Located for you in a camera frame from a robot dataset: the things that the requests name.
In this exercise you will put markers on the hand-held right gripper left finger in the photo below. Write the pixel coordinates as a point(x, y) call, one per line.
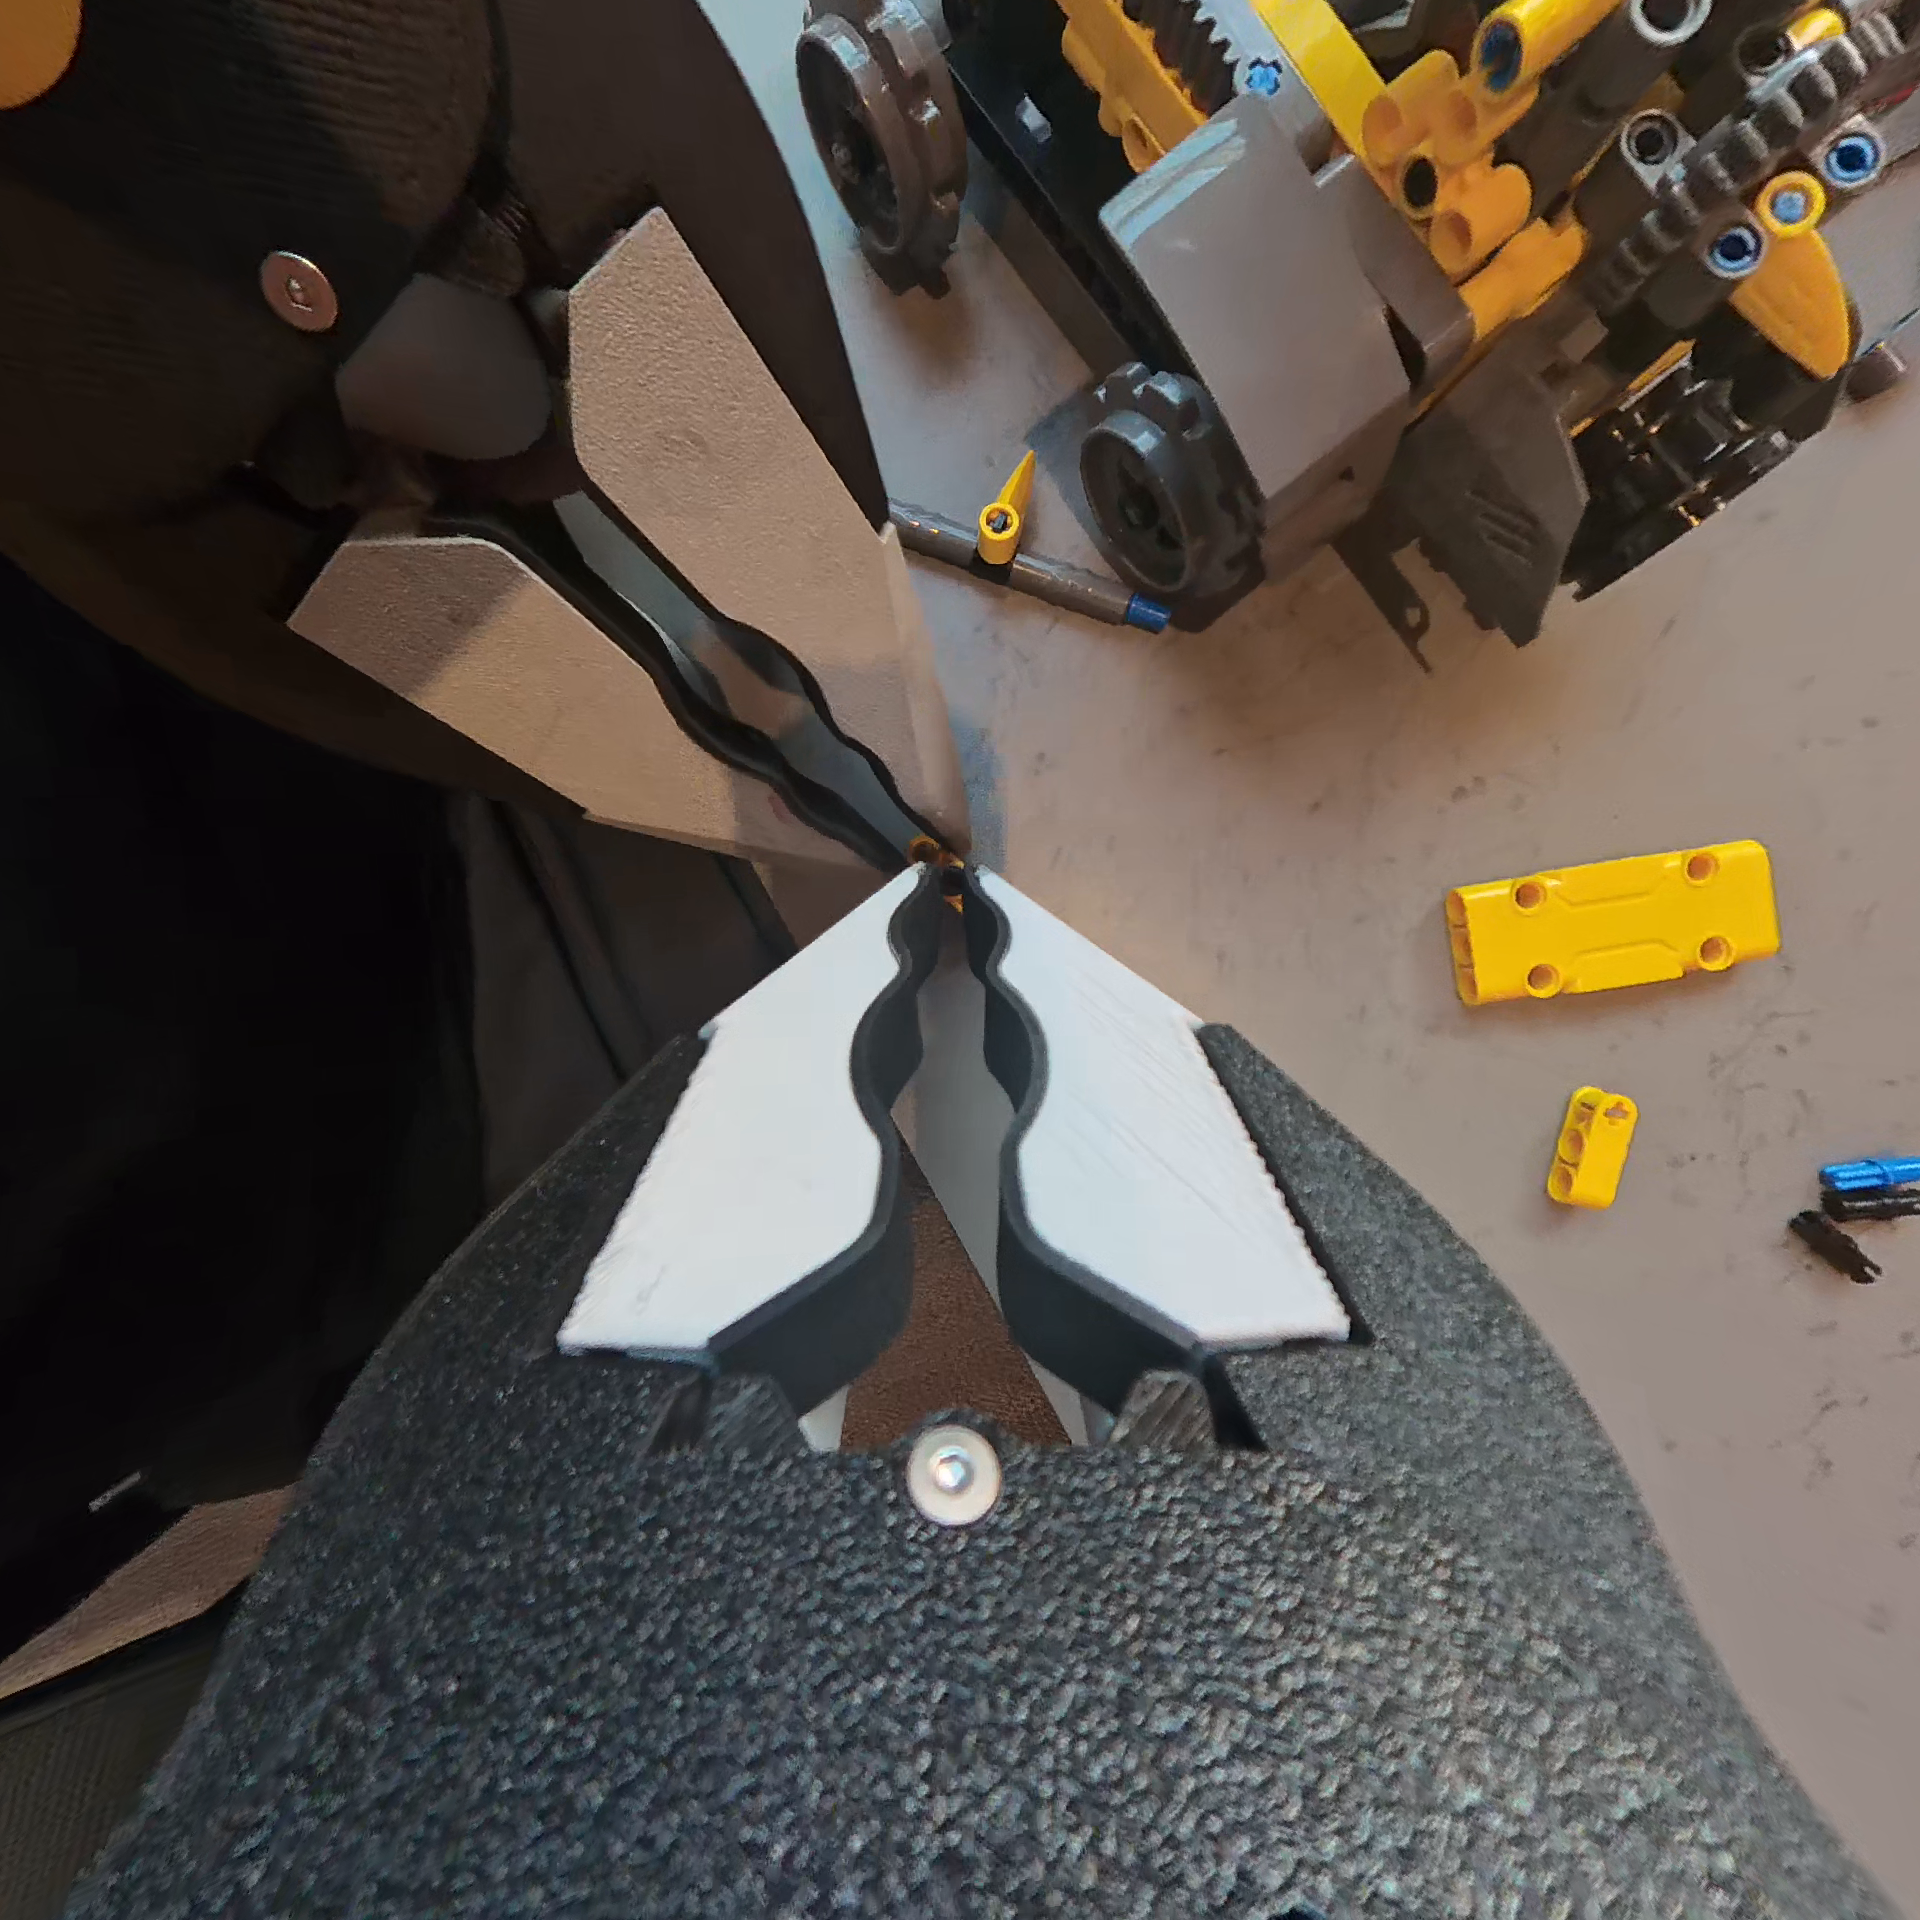
point(720, 1201)

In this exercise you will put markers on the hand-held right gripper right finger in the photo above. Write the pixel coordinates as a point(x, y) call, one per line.
point(1171, 1185)

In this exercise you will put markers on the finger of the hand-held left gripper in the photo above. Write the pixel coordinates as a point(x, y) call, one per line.
point(495, 644)
point(720, 434)

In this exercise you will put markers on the short yellow brick beam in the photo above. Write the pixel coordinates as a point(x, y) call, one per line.
point(927, 852)
point(1590, 1149)

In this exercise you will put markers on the grey desk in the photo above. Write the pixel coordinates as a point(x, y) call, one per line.
point(1275, 780)

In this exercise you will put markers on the grey axle blue tips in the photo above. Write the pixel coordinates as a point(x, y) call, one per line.
point(1073, 584)

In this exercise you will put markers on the yellow rectangular brick panel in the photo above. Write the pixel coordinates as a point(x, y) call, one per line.
point(1613, 923)

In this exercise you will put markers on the yellow grey brick vehicle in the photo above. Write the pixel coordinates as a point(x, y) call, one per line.
point(1275, 300)

